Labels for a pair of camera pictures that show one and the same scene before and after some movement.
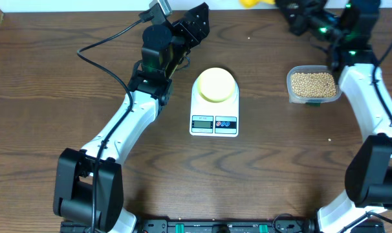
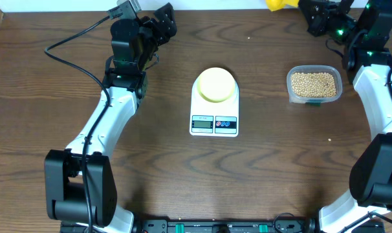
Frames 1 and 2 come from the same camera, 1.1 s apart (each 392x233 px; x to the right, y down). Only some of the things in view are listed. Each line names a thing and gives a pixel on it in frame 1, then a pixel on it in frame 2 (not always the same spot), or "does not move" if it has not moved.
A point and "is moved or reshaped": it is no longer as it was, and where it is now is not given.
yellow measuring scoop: [248, 4] is moved or reshaped
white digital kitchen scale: [210, 119] does not move
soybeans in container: [313, 85] does not move
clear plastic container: [308, 84] does not move
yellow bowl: [216, 85] does not move
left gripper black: [190, 21] → [152, 29]
